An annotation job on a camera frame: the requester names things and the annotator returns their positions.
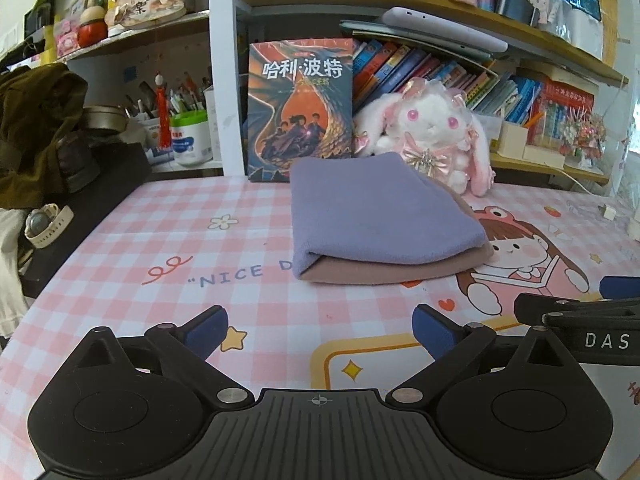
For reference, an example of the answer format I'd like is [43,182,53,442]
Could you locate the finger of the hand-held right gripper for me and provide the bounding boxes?
[514,292,640,327]
[599,275,640,300]

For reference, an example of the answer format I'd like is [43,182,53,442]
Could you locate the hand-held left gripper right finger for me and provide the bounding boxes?
[390,305,576,408]

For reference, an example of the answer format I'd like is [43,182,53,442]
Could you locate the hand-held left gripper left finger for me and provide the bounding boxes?
[75,306,254,409]

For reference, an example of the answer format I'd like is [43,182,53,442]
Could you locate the purple and mauve sweater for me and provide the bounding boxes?
[290,152,494,287]

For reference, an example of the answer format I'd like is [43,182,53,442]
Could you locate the pink checked printed table mat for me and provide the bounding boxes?
[0,175,640,461]

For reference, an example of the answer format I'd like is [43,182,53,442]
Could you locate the flat cream box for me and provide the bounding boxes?
[522,144,566,169]

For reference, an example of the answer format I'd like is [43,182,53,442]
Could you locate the colourful flower ornament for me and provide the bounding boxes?
[559,109,609,162]

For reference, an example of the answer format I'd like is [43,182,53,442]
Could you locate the beige pen holder box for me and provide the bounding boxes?
[492,121,529,156]

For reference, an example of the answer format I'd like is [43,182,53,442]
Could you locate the white jar green lid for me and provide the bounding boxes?
[169,110,215,166]

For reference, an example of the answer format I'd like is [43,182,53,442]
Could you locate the white wrist watch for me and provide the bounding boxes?
[24,203,75,249]

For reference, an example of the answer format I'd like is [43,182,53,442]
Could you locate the white note box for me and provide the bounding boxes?
[475,114,504,142]

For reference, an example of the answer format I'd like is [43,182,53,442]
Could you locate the red thick books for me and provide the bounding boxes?
[529,77,597,147]

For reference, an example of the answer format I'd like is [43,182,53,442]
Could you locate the white cloth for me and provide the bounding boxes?
[0,207,34,339]

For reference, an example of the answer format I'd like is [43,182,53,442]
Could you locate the pink white plush bunny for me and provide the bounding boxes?
[352,77,497,199]

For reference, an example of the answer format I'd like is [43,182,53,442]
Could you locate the red tassel charm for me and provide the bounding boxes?
[154,74,174,152]

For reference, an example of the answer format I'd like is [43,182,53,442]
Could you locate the round metal tin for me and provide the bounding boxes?
[82,105,129,134]

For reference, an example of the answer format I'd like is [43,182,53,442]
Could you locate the dragon cover book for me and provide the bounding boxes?
[246,37,354,184]

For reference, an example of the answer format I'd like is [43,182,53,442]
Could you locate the row of colourful books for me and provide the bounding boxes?
[352,39,547,127]

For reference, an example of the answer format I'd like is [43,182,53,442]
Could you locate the dark olive jacket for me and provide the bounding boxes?
[0,62,89,209]

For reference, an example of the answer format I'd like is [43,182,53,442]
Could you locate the white tablet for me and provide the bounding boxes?
[382,6,509,54]

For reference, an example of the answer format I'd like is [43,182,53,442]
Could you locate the red round doll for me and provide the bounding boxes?
[76,5,109,47]

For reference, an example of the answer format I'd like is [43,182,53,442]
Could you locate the white charger cable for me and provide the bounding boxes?
[552,165,608,211]

